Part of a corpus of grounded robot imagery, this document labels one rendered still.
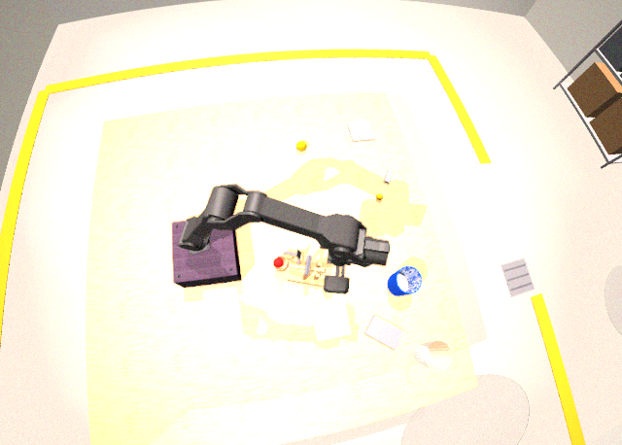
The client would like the blue cup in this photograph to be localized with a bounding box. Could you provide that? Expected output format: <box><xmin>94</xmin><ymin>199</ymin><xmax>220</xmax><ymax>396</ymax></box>
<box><xmin>387</xmin><ymin>266</ymin><xmax>422</xmax><ymax>296</ymax></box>

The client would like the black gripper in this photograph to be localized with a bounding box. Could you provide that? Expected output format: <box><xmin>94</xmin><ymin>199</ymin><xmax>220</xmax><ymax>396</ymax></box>
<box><xmin>324</xmin><ymin>252</ymin><xmax>352</xmax><ymax>294</ymax></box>

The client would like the clear plastic cup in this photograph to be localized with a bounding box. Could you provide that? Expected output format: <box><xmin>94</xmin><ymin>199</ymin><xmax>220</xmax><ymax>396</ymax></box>
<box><xmin>413</xmin><ymin>340</ymin><xmax>452</xmax><ymax>371</ymax></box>

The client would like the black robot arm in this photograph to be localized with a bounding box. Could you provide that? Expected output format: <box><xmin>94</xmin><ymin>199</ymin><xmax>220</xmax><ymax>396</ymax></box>
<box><xmin>178</xmin><ymin>185</ymin><xmax>390</xmax><ymax>267</ymax></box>

